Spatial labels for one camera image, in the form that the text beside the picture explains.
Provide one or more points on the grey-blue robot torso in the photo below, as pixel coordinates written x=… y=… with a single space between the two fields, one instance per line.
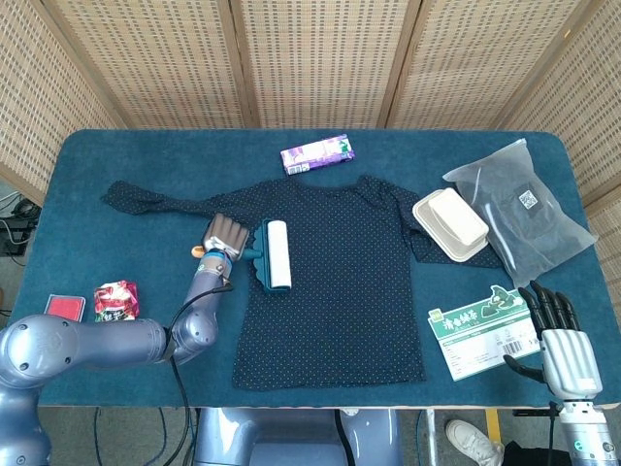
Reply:
x=296 y=437

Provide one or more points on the green white tea package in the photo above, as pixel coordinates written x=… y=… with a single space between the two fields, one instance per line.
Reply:
x=478 y=335

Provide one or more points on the teal table cloth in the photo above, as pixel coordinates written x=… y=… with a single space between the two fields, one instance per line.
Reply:
x=170 y=160

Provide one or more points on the purple white carton box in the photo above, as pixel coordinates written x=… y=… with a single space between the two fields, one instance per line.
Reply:
x=317 y=154

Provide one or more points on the black trouser leg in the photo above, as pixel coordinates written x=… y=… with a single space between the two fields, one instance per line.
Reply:
x=526 y=454

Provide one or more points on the red snack packet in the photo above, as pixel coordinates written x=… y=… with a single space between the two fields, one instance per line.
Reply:
x=116 y=302

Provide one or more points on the dark blue dotted shirt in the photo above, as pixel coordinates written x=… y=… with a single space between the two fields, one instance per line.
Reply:
x=339 y=291

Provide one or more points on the translucent zip bag dark contents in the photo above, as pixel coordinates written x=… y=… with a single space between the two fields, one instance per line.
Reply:
x=524 y=218

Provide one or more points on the cream plastic lunch box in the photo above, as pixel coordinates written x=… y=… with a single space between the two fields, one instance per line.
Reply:
x=453 y=223

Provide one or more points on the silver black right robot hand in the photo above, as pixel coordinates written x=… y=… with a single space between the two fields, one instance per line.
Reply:
x=567 y=349

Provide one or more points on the white sneaker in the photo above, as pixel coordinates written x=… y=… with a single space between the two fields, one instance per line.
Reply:
x=473 y=439

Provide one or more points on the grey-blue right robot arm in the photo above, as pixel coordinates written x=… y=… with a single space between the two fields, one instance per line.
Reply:
x=587 y=432

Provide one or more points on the woven bamboo folding screen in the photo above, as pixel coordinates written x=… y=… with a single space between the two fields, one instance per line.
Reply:
x=320 y=63

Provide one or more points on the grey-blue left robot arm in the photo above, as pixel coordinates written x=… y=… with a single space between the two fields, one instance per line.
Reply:
x=97 y=340

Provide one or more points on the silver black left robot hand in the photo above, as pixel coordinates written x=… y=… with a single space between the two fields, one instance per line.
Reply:
x=225 y=235

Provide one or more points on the red square ink pad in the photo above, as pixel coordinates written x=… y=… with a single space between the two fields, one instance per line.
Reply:
x=64 y=308

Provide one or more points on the teal white lint roller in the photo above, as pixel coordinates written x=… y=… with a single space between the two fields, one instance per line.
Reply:
x=279 y=257

